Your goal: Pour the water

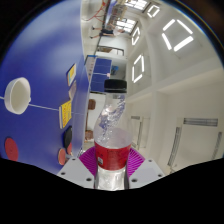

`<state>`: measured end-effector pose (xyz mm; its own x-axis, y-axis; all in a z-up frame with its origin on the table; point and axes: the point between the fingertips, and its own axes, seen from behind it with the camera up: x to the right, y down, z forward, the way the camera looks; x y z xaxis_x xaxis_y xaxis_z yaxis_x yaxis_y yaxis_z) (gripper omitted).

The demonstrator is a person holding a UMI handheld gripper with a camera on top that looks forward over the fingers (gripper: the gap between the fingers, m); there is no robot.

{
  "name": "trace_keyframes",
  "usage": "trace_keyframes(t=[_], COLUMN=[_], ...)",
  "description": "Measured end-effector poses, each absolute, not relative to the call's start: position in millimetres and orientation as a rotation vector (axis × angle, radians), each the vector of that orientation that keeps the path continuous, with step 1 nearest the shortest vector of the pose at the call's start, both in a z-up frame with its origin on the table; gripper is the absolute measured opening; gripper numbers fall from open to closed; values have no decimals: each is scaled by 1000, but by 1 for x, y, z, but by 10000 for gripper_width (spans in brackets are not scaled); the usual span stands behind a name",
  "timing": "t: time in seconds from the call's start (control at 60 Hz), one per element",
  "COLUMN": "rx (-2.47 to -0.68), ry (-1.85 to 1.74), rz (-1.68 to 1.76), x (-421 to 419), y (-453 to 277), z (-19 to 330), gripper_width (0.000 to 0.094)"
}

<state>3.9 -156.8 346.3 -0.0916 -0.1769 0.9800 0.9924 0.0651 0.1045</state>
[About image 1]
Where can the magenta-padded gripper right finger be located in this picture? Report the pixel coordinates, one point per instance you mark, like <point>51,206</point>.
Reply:
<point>145,170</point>

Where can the flat round red coaster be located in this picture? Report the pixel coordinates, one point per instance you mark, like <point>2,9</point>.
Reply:
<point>11,149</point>

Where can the thin grey booklet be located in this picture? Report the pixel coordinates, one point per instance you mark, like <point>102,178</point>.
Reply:
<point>72,90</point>

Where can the ceiling lights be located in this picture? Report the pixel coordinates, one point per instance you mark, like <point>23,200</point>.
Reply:
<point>176,36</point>

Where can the person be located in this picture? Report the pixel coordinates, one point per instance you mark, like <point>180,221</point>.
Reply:
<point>106,32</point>

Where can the folded blue table tennis table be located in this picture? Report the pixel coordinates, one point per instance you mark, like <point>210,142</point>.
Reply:
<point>100,71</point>

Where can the white cup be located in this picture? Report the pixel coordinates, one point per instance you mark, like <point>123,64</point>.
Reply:
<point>17,96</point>

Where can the yellow book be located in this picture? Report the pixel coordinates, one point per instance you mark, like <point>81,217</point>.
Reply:
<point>65,114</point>

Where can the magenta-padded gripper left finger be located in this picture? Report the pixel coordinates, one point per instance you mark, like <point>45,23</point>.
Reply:
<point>76,170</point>

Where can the clear red-labelled water bottle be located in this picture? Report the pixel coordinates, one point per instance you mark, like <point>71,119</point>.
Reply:
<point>111,140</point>

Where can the black table tennis paddle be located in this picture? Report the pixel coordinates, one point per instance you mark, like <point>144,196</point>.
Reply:
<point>68,136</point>

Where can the brown armchair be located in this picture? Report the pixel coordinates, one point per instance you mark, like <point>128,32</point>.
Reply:
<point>88,135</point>
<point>91,106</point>

